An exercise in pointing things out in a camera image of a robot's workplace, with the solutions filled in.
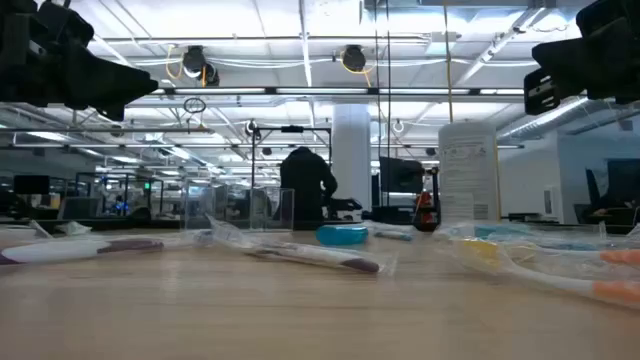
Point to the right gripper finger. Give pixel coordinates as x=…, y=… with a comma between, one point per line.
x=557, y=55
x=575, y=82

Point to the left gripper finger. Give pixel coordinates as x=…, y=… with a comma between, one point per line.
x=110, y=97
x=100, y=70

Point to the green toothbrush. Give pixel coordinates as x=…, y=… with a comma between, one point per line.
x=72, y=228

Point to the purple toothbrush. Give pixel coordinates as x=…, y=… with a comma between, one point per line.
x=75, y=249
x=320, y=257

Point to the orange toothbrush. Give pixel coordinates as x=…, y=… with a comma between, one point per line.
x=620, y=257
x=575, y=286

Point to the black monitor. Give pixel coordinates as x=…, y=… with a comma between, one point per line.
x=31, y=184
x=625, y=177
x=400, y=175

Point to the black office chair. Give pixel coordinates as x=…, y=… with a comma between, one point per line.
x=595, y=192

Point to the white wipes canister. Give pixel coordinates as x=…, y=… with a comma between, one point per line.
x=467, y=170

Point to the clear plastic bag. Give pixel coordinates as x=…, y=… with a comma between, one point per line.
x=240, y=210

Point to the red object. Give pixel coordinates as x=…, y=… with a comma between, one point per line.
x=424, y=202

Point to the long ceiling light bar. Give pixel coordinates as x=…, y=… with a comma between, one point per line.
x=320, y=91

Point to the person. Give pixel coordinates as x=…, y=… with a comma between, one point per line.
x=305, y=185

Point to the white pillar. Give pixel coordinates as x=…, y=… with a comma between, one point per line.
x=350, y=150

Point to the black equipment on desk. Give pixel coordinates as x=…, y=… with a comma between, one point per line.
x=345, y=205

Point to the silver ventilation duct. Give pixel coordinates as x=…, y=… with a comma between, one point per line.
x=550, y=117

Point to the black ceiling camera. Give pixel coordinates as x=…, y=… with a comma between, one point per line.
x=194, y=60
x=354, y=57

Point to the white wall unit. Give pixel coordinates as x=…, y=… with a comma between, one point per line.
x=550, y=202

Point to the black aluminium table frame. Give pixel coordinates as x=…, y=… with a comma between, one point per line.
x=125, y=224

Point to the black stand frame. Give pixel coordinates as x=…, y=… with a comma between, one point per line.
x=292, y=129

